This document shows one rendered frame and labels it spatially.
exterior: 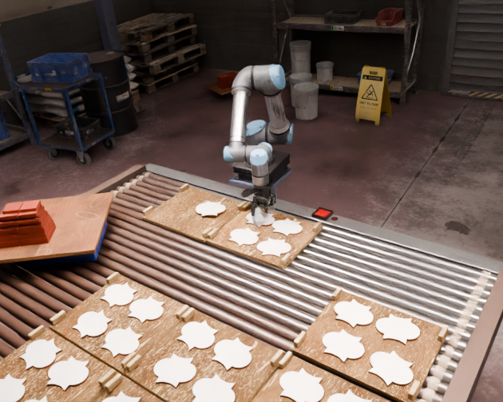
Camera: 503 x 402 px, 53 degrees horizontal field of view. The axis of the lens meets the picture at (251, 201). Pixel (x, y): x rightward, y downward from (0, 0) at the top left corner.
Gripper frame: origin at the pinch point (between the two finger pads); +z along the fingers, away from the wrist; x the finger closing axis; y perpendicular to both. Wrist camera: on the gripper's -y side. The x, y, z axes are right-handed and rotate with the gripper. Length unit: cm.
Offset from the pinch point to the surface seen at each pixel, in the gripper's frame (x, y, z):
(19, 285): -88, -64, 2
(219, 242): -23.8, -6.0, 0.6
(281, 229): -3.2, 13.7, -0.2
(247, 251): -23.7, 9.3, 0.7
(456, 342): -30, 99, 3
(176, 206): -9.8, -44.8, 0.5
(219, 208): -2.9, -22.0, -1.1
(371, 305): -29, 68, 1
